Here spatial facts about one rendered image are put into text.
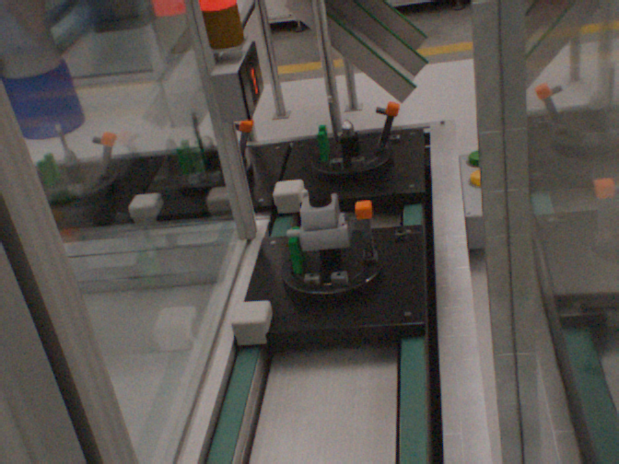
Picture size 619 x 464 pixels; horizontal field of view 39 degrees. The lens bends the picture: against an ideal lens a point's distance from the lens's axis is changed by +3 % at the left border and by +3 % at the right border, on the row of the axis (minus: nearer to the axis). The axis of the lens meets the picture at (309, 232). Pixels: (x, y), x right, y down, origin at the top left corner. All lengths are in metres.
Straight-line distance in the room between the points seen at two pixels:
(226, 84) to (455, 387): 0.49
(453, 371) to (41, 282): 0.74
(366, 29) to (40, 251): 1.45
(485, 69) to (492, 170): 0.06
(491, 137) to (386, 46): 1.23
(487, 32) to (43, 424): 0.30
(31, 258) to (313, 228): 0.82
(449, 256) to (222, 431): 0.41
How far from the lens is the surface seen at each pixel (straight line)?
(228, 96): 1.16
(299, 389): 1.07
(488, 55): 0.49
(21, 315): 0.29
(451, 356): 1.01
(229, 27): 1.17
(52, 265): 0.31
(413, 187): 1.35
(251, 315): 1.08
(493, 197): 0.52
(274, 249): 1.25
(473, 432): 0.92
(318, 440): 1.00
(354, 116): 1.94
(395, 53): 1.73
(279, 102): 1.98
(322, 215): 1.09
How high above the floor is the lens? 1.60
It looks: 29 degrees down
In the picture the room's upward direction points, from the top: 10 degrees counter-clockwise
